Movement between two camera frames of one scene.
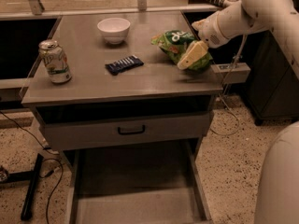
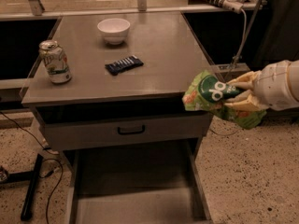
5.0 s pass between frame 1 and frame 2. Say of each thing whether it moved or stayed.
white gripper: moved
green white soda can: stayed
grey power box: stayed
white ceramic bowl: stayed
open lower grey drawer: stayed
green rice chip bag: moved
